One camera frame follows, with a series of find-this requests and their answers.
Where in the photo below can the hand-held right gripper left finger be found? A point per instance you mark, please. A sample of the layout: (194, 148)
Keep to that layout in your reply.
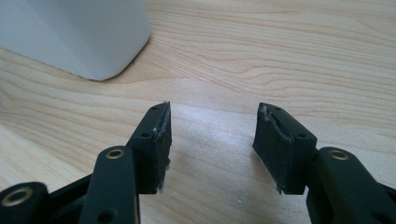
(154, 161)

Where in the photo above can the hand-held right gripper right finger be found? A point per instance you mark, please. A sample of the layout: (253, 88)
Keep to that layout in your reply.
(281, 152)

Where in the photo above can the white rounded container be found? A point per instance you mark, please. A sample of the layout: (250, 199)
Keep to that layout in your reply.
(77, 34)

